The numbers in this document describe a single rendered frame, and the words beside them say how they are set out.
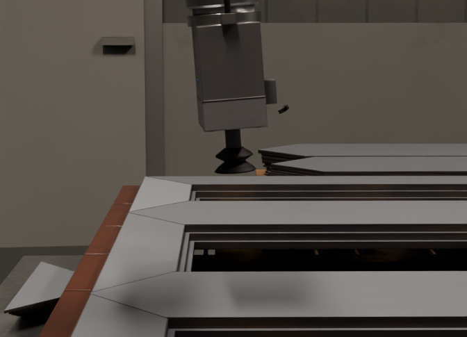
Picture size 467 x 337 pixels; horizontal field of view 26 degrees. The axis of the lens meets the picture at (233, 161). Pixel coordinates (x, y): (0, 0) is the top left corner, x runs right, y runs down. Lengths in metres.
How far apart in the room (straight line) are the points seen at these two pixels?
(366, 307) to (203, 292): 0.18
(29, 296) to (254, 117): 0.70
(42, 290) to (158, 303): 0.56
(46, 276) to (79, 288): 0.47
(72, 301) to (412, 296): 0.38
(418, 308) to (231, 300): 0.20
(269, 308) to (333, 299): 0.08
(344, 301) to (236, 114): 0.24
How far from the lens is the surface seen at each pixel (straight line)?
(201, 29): 0.99
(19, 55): 3.92
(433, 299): 1.12
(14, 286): 1.81
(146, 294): 1.12
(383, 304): 1.09
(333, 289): 1.14
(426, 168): 2.00
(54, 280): 1.68
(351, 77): 4.04
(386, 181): 1.85
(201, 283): 1.16
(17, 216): 4.00
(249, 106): 1.00
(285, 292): 1.13
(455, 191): 1.84
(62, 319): 1.12
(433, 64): 4.12
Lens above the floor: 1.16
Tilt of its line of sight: 9 degrees down
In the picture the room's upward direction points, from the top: straight up
